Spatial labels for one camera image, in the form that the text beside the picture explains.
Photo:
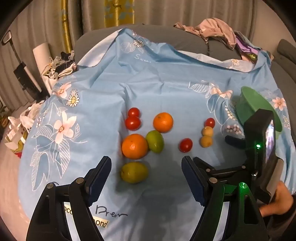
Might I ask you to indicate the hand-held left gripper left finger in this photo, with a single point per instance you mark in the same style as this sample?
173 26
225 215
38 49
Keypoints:
99 180

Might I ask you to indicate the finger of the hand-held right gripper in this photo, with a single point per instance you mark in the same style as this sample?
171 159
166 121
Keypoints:
229 172
234 141

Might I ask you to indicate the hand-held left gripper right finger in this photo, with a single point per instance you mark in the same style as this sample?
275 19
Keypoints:
193 180

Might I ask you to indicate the red tomato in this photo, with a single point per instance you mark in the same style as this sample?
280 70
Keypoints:
133 123
210 122
134 112
185 145

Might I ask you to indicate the green bowl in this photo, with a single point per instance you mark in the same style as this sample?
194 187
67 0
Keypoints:
252 102

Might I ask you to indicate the orange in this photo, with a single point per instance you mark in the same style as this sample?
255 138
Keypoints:
134 146
163 122

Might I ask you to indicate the person's right hand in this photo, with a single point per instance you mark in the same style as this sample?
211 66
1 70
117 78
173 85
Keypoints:
282 199

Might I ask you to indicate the small yellow fruit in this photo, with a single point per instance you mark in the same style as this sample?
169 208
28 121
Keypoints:
207 131
206 141

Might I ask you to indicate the white printed label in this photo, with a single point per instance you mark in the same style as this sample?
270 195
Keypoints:
104 224

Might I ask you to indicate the colourful patterned cloth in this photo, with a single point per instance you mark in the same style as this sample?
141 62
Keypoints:
248 57

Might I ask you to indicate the purple garment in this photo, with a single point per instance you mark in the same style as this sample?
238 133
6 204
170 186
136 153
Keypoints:
247 47

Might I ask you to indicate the white plastic bag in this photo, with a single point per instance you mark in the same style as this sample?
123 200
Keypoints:
25 118

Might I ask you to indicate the blue floral bed sheet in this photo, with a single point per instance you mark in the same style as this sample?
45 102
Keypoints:
150 81

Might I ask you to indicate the grey sofa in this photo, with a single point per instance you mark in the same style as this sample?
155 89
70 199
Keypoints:
185 41

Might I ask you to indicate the pink garment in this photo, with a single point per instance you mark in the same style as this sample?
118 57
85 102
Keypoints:
212 29

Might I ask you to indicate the pile of bags and cloth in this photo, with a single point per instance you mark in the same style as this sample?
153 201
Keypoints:
62 64

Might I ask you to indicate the black upright vacuum cleaner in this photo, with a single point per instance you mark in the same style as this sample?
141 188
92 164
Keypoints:
27 81

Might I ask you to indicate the white paper roll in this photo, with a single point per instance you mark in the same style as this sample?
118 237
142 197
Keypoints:
42 62

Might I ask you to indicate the yellow patterned curtain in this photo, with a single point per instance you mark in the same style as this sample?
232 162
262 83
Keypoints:
119 11
66 25

